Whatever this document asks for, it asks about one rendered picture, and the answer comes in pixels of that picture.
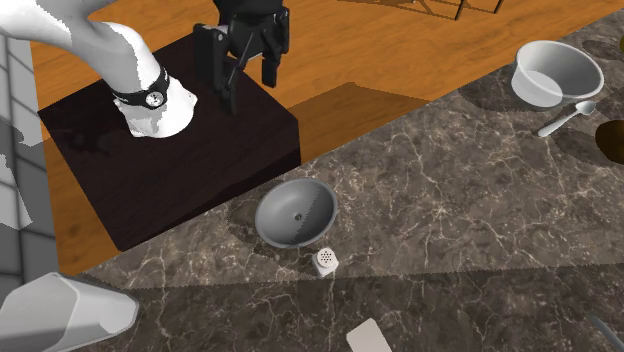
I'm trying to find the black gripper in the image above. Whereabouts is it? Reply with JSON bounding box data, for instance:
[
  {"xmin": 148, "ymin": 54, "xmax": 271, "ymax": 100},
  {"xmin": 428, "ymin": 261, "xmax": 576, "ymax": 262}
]
[{"xmin": 192, "ymin": 0, "xmax": 292, "ymax": 117}]

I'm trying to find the dark wooden robot stand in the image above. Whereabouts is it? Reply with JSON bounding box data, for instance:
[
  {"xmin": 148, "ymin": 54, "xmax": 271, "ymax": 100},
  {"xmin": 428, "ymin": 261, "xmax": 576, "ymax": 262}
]
[{"xmin": 37, "ymin": 34, "xmax": 302, "ymax": 253}]

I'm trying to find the grey bowl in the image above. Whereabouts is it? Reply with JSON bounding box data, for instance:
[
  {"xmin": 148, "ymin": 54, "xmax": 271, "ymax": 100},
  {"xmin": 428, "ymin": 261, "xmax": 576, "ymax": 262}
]
[{"xmin": 254, "ymin": 177, "xmax": 340, "ymax": 250}]

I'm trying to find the white salt shaker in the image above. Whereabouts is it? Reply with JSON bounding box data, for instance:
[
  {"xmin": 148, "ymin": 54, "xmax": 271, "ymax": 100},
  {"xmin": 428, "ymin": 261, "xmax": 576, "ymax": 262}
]
[{"xmin": 311, "ymin": 246, "xmax": 340, "ymax": 279}]

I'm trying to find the white bowl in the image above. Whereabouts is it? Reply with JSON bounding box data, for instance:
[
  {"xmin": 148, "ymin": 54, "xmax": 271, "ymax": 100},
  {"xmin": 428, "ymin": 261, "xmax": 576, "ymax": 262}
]
[{"xmin": 510, "ymin": 39, "xmax": 606, "ymax": 109}]

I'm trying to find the white flat card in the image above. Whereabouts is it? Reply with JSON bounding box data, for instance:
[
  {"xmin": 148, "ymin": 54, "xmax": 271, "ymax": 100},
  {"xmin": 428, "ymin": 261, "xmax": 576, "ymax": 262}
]
[{"xmin": 345, "ymin": 317, "xmax": 394, "ymax": 352}]

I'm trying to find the grey white cup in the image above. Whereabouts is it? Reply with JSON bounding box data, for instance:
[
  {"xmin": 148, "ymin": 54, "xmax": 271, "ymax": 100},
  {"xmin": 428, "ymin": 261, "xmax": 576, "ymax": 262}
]
[{"xmin": 0, "ymin": 271, "xmax": 141, "ymax": 352}]

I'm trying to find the white spoon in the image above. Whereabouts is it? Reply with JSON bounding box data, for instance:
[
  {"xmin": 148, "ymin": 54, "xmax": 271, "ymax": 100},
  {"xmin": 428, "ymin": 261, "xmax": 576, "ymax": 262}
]
[{"xmin": 535, "ymin": 100, "xmax": 597, "ymax": 139}]

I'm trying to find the brown round object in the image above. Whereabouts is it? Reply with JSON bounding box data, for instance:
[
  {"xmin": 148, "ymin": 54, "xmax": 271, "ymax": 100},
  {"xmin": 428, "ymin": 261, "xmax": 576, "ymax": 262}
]
[{"xmin": 594, "ymin": 120, "xmax": 624, "ymax": 166}]

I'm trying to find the grey utensil handle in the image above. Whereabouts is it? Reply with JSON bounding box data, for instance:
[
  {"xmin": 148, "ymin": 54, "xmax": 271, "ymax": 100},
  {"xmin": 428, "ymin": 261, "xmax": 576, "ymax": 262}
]
[{"xmin": 586, "ymin": 313, "xmax": 624, "ymax": 351}]

